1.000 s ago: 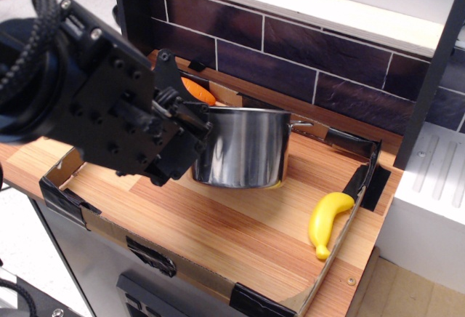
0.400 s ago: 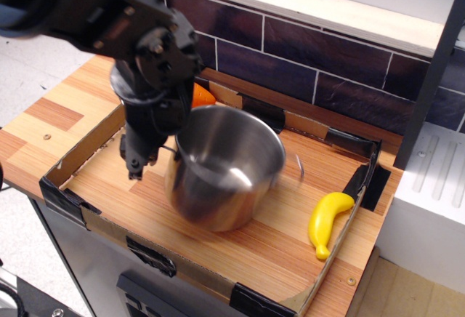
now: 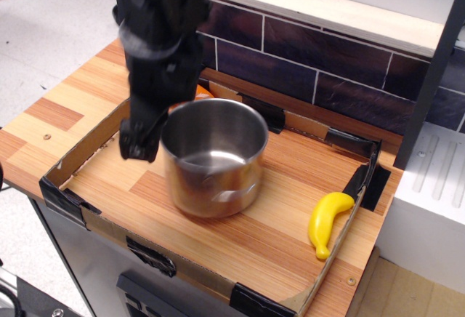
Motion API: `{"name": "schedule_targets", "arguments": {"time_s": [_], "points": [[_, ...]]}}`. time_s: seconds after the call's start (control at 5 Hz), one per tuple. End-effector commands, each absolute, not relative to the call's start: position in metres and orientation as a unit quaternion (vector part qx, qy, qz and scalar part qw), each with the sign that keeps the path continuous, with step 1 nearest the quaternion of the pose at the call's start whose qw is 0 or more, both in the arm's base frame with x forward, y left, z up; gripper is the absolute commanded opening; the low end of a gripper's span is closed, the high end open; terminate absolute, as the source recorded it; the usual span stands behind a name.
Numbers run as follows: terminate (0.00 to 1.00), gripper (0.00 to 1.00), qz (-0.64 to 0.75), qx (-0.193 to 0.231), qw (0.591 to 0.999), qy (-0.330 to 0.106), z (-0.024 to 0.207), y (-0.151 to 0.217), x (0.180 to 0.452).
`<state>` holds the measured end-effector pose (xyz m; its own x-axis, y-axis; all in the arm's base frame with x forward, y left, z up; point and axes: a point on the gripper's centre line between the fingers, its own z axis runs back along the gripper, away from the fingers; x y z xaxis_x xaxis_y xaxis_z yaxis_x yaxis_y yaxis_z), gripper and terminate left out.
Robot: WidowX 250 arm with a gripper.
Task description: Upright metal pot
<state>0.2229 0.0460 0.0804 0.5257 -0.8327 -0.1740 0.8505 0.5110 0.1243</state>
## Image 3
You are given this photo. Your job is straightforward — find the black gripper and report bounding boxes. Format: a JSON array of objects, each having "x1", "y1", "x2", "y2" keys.
[{"x1": 119, "y1": 29, "x2": 203, "y2": 161}]

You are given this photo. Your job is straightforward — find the stainless steel pot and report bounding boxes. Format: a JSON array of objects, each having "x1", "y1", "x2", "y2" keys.
[{"x1": 161, "y1": 98, "x2": 268, "y2": 218}]

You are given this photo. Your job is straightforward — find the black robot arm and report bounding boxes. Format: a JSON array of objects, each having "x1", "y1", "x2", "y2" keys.
[{"x1": 114, "y1": 0, "x2": 211, "y2": 162}]

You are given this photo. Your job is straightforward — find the cardboard fence with black tape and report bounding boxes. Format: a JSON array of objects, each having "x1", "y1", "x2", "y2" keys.
[{"x1": 39, "y1": 78, "x2": 400, "y2": 316}]

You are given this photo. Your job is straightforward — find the orange toy carrot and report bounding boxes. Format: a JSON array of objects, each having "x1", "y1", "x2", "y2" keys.
[{"x1": 169, "y1": 84, "x2": 214, "y2": 113}]

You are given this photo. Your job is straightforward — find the black oven control panel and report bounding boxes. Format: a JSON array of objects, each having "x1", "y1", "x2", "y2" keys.
[{"x1": 116, "y1": 272, "x2": 193, "y2": 317}]

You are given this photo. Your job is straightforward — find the yellow toy banana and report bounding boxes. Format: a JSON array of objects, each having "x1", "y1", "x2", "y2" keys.
[{"x1": 308, "y1": 192, "x2": 355, "y2": 260}]

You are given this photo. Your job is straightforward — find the dark brick backsplash panel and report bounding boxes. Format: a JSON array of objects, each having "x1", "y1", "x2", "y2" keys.
[{"x1": 197, "y1": 0, "x2": 444, "y2": 135}]

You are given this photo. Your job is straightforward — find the white sink drainboard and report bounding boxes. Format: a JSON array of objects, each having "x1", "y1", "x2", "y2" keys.
[{"x1": 395, "y1": 123, "x2": 464, "y2": 224}]

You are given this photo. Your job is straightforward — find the dark grey upright post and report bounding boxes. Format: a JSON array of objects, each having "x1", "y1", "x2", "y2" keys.
[{"x1": 393, "y1": 0, "x2": 464, "y2": 170}]

